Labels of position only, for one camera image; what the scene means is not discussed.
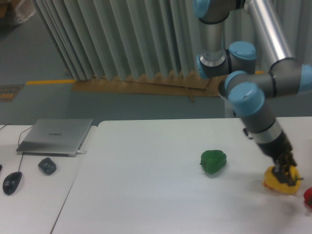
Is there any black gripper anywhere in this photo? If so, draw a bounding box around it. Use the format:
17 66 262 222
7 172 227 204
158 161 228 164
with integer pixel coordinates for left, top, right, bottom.
258 132 297 186

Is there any yellow bell pepper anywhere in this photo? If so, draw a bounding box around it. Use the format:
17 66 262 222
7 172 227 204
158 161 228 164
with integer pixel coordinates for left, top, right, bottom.
262 166 303 195

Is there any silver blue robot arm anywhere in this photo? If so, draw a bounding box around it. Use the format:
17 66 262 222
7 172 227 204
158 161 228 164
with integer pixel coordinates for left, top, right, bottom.
193 0 312 188

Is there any red bell pepper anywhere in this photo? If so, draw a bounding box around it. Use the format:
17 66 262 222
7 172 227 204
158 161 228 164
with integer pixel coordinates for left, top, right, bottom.
304 187 312 209

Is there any green bell pepper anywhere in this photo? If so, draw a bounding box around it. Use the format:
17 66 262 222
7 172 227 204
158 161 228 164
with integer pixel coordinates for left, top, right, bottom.
200 150 227 175

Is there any brown cardboard sheet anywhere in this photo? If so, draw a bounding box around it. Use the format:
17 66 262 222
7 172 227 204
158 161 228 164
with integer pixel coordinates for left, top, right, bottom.
71 71 226 102

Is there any white usb plug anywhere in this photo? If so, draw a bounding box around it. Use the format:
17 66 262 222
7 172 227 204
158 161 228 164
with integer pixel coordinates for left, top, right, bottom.
76 151 87 155

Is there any silver laptop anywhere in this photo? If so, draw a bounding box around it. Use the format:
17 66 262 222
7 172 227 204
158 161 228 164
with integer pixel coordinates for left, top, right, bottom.
16 118 93 156

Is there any pale green curtain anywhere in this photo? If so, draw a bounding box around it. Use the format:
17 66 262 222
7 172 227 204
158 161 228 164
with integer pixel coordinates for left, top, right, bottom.
33 0 312 95

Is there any small black controller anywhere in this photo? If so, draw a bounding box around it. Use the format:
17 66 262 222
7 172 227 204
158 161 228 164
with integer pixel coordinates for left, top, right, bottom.
38 157 57 176

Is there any black computer mouse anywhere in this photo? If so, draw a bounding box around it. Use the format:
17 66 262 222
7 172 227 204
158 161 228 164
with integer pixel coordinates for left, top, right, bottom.
2 171 22 195

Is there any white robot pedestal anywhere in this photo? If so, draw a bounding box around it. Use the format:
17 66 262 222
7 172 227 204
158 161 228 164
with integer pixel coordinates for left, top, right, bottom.
217 75 238 118

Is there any black mouse cable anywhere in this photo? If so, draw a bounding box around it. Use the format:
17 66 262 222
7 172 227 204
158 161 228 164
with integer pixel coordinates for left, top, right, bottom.
0 124 34 173

